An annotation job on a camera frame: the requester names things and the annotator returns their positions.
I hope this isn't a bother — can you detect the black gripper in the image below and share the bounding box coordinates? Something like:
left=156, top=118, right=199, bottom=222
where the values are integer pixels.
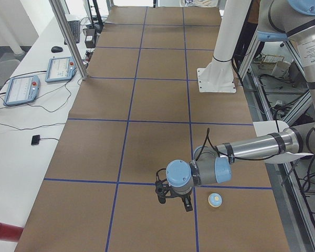
left=169, top=187, right=193, bottom=212

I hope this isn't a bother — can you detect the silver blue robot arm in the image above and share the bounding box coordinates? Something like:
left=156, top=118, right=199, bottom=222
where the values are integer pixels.
left=155, top=1, right=315, bottom=211

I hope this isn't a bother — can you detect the small black square puck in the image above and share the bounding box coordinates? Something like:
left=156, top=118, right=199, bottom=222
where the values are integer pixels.
left=31, top=134, right=40, bottom=146

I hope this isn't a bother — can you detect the far blue teach pendant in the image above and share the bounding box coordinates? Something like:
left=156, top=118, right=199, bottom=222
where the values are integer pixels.
left=45, top=57, right=77, bottom=83

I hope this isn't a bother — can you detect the blue teach pendant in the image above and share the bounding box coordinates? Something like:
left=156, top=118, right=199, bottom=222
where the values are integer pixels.
left=3, top=75, right=40, bottom=106
left=45, top=57, right=77, bottom=83

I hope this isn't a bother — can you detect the dark brown small box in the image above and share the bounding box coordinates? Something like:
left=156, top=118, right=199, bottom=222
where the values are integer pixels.
left=85, top=29, right=97, bottom=48

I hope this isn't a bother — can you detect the red cylinder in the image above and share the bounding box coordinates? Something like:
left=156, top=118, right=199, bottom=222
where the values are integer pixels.
left=0, top=222, right=24, bottom=242

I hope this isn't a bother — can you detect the near blue teach pendant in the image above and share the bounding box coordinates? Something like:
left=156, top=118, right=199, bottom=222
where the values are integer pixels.
left=3, top=75, right=40, bottom=106

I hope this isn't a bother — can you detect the black computer mouse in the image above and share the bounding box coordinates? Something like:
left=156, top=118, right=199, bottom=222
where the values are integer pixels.
left=51, top=46, right=63, bottom=53

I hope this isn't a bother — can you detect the black keyboard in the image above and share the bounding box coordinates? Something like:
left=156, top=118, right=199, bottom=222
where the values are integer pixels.
left=68, top=20, right=80, bottom=44

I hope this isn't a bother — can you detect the grey office chair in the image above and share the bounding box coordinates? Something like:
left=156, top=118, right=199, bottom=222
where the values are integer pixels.
left=0, top=59, right=20, bottom=90

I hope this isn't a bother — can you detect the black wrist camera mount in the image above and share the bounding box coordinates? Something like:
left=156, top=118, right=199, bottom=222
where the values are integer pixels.
left=155, top=168, right=171, bottom=204

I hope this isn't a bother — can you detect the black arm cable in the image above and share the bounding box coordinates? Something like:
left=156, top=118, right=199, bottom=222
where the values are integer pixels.
left=194, top=127, right=287, bottom=161

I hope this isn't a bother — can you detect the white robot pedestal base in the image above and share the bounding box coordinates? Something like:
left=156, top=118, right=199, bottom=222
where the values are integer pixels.
left=197, top=0, right=251, bottom=93

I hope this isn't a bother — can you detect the aluminium camera post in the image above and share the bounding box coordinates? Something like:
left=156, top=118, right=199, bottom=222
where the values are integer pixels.
left=49, top=0, right=88, bottom=80

